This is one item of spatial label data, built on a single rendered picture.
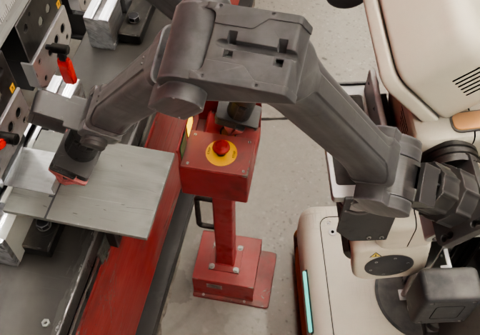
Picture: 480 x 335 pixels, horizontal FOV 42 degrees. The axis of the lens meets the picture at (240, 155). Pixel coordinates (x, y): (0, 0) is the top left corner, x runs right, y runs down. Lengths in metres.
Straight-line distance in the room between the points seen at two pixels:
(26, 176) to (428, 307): 0.84
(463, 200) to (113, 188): 0.59
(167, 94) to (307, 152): 1.85
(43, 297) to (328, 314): 0.86
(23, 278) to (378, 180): 0.71
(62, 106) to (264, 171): 1.45
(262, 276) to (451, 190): 1.31
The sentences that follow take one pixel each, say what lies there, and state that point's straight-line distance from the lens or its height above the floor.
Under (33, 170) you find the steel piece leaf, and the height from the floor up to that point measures 1.00.
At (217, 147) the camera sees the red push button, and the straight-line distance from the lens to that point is 1.40.
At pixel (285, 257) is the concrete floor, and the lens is 2.17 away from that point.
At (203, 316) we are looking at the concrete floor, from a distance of 2.09.
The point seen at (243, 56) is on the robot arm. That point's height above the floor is 1.56.
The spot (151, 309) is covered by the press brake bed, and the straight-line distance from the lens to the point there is 2.06.
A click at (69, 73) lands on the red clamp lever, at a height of 1.11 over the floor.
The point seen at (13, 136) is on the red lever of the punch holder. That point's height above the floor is 1.19.
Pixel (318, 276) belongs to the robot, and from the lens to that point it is 1.85.
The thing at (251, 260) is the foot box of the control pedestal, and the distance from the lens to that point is 2.03.
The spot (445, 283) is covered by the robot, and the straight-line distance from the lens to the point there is 1.37.
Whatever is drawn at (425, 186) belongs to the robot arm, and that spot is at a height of 1.25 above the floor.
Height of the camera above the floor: 1.96
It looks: 56 degrees down
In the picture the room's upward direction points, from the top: straight up
